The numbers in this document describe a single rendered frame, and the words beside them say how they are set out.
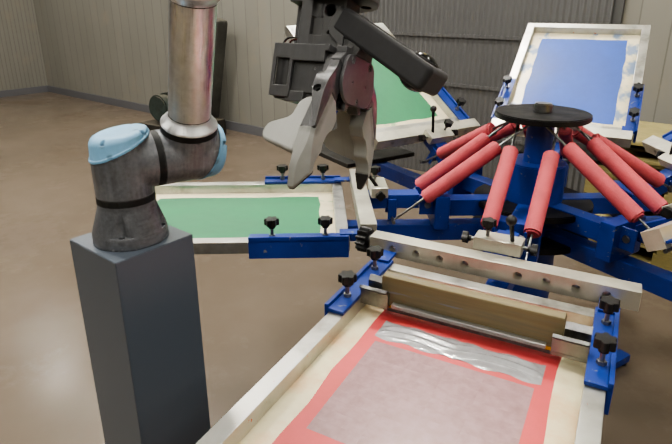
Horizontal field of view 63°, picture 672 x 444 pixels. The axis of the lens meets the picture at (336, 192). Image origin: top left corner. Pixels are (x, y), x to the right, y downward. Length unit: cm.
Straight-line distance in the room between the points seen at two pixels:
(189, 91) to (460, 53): 443
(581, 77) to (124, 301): 236
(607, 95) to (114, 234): 228
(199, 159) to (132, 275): 27
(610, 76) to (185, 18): 227
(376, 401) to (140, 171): 64
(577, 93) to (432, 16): 286
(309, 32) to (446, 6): 489
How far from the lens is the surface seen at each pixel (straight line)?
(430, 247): 151
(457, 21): 538
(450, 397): 114
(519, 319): 126
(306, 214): 195
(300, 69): 55
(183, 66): 108
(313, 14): 57
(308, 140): 48
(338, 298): 133
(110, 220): 117
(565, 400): 119
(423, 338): 128
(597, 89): 288
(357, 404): 110
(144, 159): 114
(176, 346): 130
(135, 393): 129
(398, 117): 251
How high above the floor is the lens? 167
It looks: 19 degrees down
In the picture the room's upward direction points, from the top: straight up
